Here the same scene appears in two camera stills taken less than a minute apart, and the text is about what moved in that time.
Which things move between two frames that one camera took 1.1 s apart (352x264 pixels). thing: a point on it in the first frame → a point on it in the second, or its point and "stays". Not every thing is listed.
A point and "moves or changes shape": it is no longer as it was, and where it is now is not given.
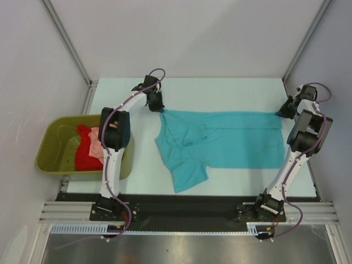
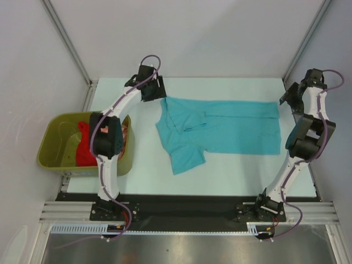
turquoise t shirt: [191, 142] moves or changes shape
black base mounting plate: [182, 212] stays
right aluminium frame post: [326, 3] stays
